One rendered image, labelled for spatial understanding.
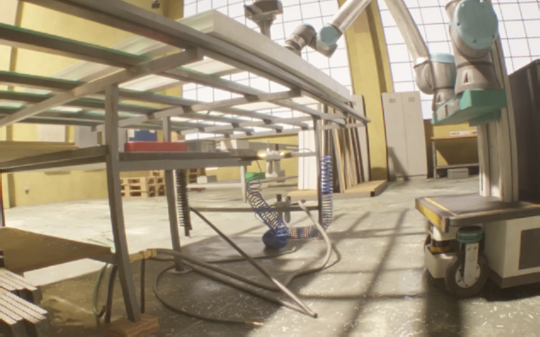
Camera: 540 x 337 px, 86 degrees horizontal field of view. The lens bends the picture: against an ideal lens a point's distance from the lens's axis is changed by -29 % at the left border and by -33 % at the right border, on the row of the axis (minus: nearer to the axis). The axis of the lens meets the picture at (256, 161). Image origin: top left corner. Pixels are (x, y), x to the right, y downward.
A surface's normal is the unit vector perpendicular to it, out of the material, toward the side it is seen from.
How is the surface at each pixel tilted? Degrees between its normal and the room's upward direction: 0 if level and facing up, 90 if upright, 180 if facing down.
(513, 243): 90
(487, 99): 90
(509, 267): 90
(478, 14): 95
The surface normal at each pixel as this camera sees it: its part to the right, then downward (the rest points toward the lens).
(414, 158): -0.43, 0.02
